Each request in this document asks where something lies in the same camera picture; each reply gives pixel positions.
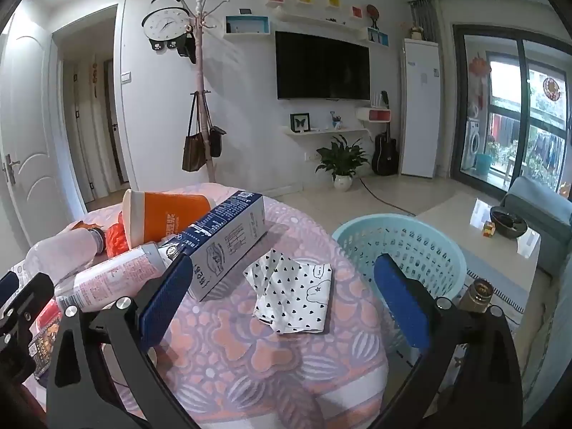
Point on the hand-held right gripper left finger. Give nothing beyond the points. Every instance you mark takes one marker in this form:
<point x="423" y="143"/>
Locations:
<point x="165" y="295"/>

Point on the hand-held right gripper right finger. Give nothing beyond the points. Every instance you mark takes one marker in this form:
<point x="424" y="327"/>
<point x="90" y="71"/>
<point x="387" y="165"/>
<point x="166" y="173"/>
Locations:
<point x="397" y="304"/>

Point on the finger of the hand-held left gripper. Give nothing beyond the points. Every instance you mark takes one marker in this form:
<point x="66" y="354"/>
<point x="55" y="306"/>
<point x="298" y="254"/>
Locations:
<point x="33" y="292"/>

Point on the light blue plastic basket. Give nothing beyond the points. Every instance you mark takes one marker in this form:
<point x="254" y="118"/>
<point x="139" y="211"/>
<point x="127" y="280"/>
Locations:
<point x="402" y="241"/>

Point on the orange plastic bag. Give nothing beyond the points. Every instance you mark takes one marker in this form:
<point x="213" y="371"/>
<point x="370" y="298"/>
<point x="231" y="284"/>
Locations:
<point x="117" y="241"/>

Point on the orange paper noodle cup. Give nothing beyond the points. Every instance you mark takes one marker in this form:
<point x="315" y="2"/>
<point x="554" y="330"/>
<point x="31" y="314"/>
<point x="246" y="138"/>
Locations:
<point x="165" y="219"/>

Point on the small black shoulder bag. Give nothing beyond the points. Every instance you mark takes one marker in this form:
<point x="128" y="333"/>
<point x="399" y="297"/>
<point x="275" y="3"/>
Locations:
<point x="215" y="143"/>

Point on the red snack packet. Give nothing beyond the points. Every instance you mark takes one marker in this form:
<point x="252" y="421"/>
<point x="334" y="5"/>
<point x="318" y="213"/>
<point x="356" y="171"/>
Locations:
<point x="44" y="344"/>

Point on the clear plastic bottle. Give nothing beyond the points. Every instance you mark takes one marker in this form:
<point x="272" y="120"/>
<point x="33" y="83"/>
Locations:
<point x="58" y="250"/>

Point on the pink label drink bottle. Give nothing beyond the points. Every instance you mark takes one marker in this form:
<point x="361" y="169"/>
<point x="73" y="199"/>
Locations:
<point x="111" y="277"/>

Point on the cream coffee table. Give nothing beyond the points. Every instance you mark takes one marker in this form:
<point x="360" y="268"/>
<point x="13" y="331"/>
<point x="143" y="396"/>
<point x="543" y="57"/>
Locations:
<point x="447" y="232"/>

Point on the blue and white milk carton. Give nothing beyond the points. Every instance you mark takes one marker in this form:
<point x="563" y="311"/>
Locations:
<point x="232" y="232"/>

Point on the heart print face mask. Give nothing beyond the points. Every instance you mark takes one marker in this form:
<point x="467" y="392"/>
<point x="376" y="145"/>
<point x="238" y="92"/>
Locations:
<point x="295" y="295"/>

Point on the blue patterned rug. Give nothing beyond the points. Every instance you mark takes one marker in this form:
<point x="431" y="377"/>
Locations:
<point x="505" y="286"/>

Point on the pink floral printed blanket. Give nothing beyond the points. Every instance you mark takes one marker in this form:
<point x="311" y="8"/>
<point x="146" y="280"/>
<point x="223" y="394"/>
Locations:
<point x="250" y="366"/>

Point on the colourful puzzle cube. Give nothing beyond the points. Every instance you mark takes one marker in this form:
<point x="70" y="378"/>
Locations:
<point x="488" y="228"/>

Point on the black ashtray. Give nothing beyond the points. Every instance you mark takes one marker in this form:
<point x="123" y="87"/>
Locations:
<point x="509" y="225"/>

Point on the brown tote bag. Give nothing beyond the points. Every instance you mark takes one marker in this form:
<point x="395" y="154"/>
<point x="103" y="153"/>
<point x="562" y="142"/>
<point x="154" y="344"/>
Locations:
<point x="194" y="154"/>

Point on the black guitar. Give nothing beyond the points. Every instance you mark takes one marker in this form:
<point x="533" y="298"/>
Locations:
<point x="385" y="156"/>

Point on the potted green plant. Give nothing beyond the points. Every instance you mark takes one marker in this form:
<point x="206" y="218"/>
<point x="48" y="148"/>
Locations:
<point x="339" y="156"/>

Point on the blue bucket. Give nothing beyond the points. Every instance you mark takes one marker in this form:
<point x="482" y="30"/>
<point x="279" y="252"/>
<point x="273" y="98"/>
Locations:
<point x="483" y="165"/>

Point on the grey blue sofa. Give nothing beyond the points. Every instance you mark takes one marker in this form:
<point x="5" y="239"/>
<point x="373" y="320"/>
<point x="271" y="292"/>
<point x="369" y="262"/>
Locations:
<point x="536" y="205"/>

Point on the white door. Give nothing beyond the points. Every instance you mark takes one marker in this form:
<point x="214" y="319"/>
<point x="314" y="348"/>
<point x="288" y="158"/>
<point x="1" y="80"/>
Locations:
<point x="31" y="120"/>

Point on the white washing machine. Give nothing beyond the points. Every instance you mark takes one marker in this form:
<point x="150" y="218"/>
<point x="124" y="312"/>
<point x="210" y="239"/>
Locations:
<point x="473" y="143"/>

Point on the pink coat rack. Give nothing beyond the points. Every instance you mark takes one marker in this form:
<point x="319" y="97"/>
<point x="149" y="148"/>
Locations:
<point x="203" y="111"/>

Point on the small blue figurine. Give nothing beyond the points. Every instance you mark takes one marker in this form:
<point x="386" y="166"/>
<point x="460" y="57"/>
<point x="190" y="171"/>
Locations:
<point x="335" y="120"/>

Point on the white router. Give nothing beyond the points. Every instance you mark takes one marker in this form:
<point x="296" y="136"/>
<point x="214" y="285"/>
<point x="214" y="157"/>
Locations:
<point x="377" y="102"/>

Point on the framed butterfly picture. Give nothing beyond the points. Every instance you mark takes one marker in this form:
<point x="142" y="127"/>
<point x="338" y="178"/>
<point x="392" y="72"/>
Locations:
<point x="299" y="122"/>

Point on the sliding glass door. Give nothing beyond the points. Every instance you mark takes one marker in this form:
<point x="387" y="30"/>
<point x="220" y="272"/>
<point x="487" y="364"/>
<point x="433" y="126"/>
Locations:
<point x="509" y="120"/>

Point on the red lantern window decoration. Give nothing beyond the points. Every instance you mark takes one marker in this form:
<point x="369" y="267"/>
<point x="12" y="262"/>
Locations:
<point x="480" y="71"/>

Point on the black hanging pouch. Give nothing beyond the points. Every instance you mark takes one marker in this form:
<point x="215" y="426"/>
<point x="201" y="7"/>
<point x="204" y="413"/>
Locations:
<point x="187" y="47"/>

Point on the round red window decoration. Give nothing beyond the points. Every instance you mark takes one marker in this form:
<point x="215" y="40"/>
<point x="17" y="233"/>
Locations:
<point x="552" y="89"/>

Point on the small blue box shelf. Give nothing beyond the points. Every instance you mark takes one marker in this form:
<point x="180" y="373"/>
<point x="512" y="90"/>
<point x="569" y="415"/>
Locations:
<point x="377" y="36"/>

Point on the blue lined box shelf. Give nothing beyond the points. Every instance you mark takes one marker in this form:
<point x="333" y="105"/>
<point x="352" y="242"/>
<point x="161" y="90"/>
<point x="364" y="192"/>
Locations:
<point x="248" y="33"/>

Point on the grey curtain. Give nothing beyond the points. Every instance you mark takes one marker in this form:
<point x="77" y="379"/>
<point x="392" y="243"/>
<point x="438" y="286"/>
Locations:
<point x="424" y="15"/>

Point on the red fan ornament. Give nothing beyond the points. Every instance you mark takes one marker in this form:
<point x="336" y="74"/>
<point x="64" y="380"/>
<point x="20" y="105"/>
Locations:
<point x="373" y="12"/>

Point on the wall power outlet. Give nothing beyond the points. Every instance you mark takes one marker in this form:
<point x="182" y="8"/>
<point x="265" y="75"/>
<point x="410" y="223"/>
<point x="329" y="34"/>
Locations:
<point x="311" y="156"/>

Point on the low white wall shelf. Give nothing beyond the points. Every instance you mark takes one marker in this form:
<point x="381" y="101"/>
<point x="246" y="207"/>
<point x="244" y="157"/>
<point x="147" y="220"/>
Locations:
<point x="321" y="132"/>

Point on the red and white wall box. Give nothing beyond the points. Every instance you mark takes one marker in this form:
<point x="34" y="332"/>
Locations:
<point x="373" y="115"/>

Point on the light switch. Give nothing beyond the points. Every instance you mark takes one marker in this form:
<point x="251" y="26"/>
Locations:
<point x="127" y="77"/>

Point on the black wall television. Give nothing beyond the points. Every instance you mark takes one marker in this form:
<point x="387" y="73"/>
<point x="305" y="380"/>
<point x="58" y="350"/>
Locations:
<point x="321" y="65"/>

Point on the panda wall clock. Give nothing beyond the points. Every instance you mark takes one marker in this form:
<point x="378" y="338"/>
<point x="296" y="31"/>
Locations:
<point x="165" y="24"/>

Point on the long white wall shelf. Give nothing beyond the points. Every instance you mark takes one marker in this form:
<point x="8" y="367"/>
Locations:
<point x="313" y="18"/>

